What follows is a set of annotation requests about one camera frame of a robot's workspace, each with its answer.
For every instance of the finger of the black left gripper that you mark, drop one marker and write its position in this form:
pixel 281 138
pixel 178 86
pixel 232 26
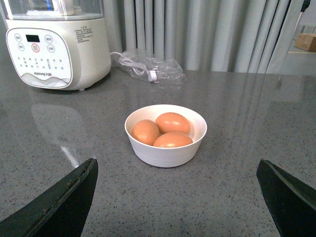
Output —
pixel 291 202
pixel 61 211

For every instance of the brown egg bowl left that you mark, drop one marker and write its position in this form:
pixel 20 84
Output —
pixel 146 131

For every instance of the brown egg bowl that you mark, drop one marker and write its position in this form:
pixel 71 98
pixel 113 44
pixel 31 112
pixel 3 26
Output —
pixel 146 131
pixel 173 122

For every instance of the brown egg in bowl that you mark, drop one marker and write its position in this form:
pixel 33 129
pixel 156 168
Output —
pixel 172 140

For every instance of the brown egg bowl back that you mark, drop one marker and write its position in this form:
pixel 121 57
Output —
pixel 173 122

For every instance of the cardboard box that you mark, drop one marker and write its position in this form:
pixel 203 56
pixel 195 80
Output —
pixel 306 42

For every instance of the white bowl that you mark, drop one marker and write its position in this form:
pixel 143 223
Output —
pixel 166 157

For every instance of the white soy milk maker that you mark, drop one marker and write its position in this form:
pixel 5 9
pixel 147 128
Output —
pixel 57 44

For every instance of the clear plastic bag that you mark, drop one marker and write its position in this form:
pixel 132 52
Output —
pixel 145 66

